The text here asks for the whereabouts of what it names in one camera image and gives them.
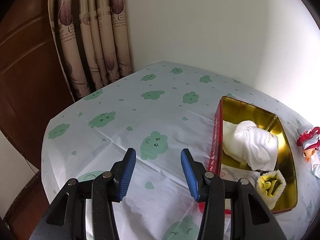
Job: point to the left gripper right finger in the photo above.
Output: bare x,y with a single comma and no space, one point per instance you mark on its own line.
194,174

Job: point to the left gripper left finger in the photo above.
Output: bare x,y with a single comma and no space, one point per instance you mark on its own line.
122,173

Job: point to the floral tissue packet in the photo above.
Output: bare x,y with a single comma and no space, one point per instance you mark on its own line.
234,174

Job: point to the white hotel towel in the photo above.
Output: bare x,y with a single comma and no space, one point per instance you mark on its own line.
247,143

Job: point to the white fluffy sherpa cloth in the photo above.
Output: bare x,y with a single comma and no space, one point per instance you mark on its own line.
270,186

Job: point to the cloud print tablecloth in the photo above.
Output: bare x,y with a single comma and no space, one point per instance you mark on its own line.
159,111

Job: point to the red gold toffee tin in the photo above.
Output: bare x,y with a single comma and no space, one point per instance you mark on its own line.
235,111

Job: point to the red hat orange doll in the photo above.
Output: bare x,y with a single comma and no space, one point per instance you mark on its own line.
309,141

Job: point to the brown wooden door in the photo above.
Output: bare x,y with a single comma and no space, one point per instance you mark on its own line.
33,87

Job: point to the beige leaf print curtain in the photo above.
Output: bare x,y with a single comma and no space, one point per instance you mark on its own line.
91,42

